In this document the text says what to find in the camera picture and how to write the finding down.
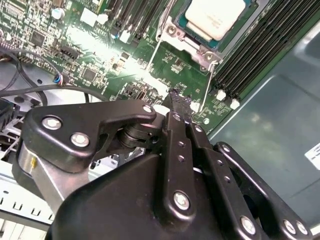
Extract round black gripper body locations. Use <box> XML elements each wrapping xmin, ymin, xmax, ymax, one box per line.
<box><xmin>49</xmin><ymin>152</ymin><xmax>237</xmax><ymax>240</ymax></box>

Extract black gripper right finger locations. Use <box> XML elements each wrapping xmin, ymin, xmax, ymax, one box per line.
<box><xmin>180</xmin><ymin>98</ymin><xmax>315</xmax><ymax>240</ymax></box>

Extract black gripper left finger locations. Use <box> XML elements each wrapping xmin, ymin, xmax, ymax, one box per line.
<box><xmin>12</xmin><ymin>88</ymin><xmax>198</xmax><ymax>225</ymax></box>

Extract metal wire locking lever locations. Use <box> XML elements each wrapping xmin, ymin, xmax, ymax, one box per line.
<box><xmin>158</xmin><ymin>0</ymin><xmax>174</xmax><ymax>36</ymax></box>

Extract metal socket cover frame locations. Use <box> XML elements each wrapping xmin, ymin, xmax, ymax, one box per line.
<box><xmin>142</xmin><ymin>37</ymin><xmax>220</xmax><ymax>113</ymax></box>

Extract silver-topped CPU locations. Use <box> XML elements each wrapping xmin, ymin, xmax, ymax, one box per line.
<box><xmin>175</xmin><ymin>0</ymin><xmax>260</xmax><ymax>52</ymax></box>

